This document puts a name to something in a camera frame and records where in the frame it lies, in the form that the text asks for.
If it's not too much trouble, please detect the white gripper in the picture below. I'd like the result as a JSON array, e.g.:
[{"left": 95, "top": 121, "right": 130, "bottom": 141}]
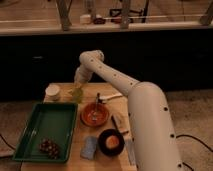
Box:
[{"left": 74, "top": 65, "right": 93, "bottom": 84}]

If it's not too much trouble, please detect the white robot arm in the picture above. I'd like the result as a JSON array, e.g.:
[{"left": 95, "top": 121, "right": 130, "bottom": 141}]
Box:
[{"left": 74, "top": 50, "right": 184, "bottom": 171}]

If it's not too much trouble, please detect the white paper cup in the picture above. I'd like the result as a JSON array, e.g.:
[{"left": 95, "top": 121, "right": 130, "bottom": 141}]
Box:
[{"left": 45, "top": 85, "right": 60, "bottom": 101}]

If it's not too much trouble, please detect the orange plate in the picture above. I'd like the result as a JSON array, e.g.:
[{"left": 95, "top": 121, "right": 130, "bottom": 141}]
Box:
[{"left": 80, "top": 103, "right": 109, "bottom": 127}]

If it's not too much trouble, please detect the white plastic spoon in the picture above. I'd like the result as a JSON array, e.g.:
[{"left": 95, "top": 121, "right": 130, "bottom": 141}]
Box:
[{"left": 100, "top": 93, "right": 123, "bottom": 101}]

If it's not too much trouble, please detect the metal fork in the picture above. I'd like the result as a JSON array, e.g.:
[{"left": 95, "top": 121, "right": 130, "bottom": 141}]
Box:
[{"left": 92, "top": 93, "right": 100, "bottom": 121}]

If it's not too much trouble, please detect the green plastic tray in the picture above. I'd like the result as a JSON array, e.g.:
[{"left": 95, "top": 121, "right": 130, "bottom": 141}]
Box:
[{"left": 13, "top": 102, "right": 78, "bottom": 163}]

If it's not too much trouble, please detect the grey sponge left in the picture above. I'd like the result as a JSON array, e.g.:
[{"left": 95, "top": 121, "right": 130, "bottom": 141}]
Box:
[{"left": 80, "top": 136, "right": 97, "bottom": 160}]

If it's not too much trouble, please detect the grey sponge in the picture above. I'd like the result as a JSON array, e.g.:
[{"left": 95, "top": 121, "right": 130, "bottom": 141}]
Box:
[
  {"left": 80, "top": 136, "right": 97, "bottom": 160},
  {"left": 125, "top": 139, "right": 136, "bottom": 165}
]

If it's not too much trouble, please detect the black bowl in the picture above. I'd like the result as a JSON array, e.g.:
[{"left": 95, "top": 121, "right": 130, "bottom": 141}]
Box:
[{"left": 98, "top": 129, "right": 125, "bottom": 156}]

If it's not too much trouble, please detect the orange fruit in bowl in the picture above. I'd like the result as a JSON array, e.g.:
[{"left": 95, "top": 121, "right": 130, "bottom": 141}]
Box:
[{"left": 105, "top": 135, "right": 119, "bottom": 149}]

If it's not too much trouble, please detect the bunch of dark grapes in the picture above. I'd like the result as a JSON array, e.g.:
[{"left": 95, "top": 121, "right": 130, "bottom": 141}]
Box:
[{"left": 39, "top": 139, "right": 60, "bottom": 159}]

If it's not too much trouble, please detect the grey sponge right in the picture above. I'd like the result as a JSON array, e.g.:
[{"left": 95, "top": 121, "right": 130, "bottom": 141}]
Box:
[{"left": 125, "top": 139, "right": 136, "bottom": 165}]

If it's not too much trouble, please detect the black handled knife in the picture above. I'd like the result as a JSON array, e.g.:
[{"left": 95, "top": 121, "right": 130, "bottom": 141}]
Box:
[{"left": 111, "top": 115, "right": 129, "bottom": 135}]

